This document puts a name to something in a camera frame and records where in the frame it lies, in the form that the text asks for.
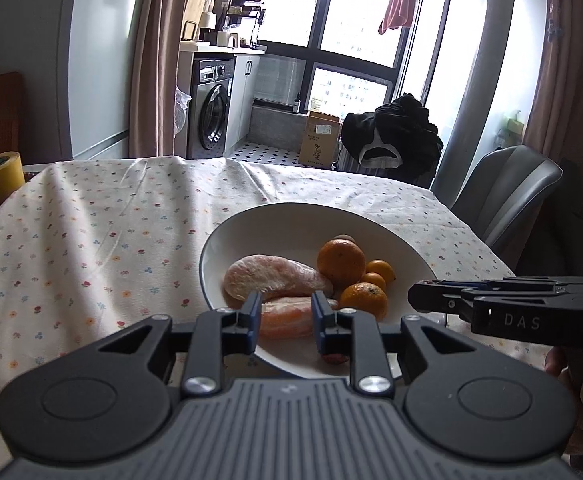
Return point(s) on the dark brown round fruit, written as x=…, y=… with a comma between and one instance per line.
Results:
x=335, y=359

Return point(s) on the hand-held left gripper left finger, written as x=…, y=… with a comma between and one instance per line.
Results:
x=251, y=319

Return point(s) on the clear plastic bag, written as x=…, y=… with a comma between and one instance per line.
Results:
x=181, y=110

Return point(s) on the beige curtain with ornament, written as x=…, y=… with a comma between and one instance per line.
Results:
x=576, y=60

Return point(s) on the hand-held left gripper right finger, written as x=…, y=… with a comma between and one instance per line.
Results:
x=321, y=322

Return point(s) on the small orange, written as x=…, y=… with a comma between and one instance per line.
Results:
x=382, y=268
x=374, y=281

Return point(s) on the pile of black clothes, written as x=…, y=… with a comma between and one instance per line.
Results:
x=401, y=125

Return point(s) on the peeled pomelo segment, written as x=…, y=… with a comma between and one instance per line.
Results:
x=271, y=277
x=286, y=319

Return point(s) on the white bowl with dark rim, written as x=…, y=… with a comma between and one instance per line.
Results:
x=271, y=230

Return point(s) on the cardboard box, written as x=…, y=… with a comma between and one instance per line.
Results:
x=320, y=140

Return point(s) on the black framed window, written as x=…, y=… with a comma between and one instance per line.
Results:
x=351, y=10

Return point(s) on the floral white tablecloth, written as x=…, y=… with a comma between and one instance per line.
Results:
x=96, y=250

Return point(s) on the yellow tape roll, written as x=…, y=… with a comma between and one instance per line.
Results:
x=0, y=180

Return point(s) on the black counter rack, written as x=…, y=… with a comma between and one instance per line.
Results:
x=244, y=20

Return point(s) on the large orange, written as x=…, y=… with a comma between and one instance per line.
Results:
x=364, y=301
x=341, y=262

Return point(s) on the grey padded chair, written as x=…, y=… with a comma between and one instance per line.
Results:
x=501, y=195

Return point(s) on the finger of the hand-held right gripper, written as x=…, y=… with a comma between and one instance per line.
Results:
x=471, y=285
x=431, y=299

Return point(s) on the brown paper bag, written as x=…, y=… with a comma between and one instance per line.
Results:
x=196, y=10

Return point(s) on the white paper towel roll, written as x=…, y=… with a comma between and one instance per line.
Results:
x=207, y=20

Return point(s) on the white cup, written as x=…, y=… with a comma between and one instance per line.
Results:
x=222, y=39

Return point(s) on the white cabinet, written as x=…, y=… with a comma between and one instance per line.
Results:
x=241, y=105

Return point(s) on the silver washing machine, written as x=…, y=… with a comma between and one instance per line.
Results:
x=211, y=110

